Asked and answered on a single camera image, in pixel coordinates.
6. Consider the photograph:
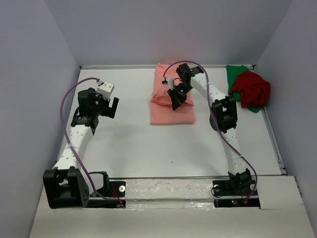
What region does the green t shirt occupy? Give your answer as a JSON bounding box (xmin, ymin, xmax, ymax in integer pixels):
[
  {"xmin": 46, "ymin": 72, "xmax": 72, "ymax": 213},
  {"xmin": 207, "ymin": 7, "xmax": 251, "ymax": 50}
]
[{"xmin": 226, "ymin": 65, "xmax": 262, "ymax": 113}]

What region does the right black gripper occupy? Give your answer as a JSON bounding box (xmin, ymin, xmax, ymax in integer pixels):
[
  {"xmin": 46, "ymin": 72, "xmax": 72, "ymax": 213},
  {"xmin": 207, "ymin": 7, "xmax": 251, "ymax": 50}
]
[{"xmin": 167, "ymin": 83, "xmax": 193, "ymax": 111}]

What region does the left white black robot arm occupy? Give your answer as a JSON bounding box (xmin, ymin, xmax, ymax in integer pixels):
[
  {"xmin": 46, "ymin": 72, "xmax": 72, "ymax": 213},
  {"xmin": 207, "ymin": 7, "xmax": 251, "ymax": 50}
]
[{"xmin": 43, "ymin": 82, "xmax": 119, "ymax": 209}]

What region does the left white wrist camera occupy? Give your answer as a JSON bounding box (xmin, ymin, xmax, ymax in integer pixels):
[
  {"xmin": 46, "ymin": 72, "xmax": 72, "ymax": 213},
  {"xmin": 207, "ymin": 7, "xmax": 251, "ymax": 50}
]
[{"xmin": 97, "ymin": 81, "xmax": 114, "ymax": 101}]

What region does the white foam front panel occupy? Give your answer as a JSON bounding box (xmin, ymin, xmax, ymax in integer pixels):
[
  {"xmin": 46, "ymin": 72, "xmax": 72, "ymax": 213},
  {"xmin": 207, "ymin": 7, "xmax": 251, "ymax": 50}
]
[{"xmin": 30, "ymin": 176, "xmax": 314, "ymax": 238}]

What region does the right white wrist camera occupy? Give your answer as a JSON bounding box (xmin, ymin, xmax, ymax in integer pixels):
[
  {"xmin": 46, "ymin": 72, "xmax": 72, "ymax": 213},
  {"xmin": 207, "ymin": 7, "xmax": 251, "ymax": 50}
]
[{"xmin": 161, "ymin": 77, "xmax": 176, "ymax": 90}]

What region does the red t shirt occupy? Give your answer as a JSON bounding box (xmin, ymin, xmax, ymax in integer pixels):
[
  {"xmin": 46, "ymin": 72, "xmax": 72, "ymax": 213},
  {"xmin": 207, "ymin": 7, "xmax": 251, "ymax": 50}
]
[{"xmin": 229, "ymin": 71, "xmax": 271, "ymax": 108}]

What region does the aluminium back table rail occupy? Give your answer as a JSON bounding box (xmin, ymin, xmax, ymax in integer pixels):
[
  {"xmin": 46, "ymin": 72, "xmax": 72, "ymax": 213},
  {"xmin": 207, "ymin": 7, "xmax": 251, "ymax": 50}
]
[{"xmin": 79, "ymin": 64, "xmax": 256, "ymax": 70}]

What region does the pink t shirt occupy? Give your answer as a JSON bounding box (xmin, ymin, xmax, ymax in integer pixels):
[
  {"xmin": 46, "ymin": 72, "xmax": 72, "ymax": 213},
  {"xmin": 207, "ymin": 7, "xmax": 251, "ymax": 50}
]
[{"xmin": 150, "ymin": 63, "xmax": 195, "ymax": 125}]

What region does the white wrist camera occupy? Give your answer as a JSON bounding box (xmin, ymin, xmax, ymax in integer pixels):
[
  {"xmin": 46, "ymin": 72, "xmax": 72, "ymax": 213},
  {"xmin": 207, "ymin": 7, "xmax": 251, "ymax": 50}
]
[
  {"xmin": 161, "ymin": 77, "xmax": 176, "ymax": 90},
  {"xmin": 97, "ymin": 81, "xmax": 114, "ymax": 101}
]

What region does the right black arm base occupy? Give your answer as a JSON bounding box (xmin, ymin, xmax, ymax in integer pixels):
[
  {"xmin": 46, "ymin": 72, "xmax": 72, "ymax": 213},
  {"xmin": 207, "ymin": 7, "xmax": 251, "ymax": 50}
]
[{"xmin": 211, "ymin": 180, "xmax": 261, "ymax": 208}]

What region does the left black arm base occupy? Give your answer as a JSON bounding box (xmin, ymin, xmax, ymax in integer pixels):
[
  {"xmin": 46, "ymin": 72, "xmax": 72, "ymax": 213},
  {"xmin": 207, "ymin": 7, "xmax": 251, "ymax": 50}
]
[{"xmin": 84, "ymin": 179, "xmax": 126, "ymax": 209}]

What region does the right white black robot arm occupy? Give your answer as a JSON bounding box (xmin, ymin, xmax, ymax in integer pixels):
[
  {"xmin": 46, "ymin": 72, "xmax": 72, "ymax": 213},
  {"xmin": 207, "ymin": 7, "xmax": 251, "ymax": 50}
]
[{"xmin": 162, "ymin": 61, "xmax": 258, "ymax": 199}]

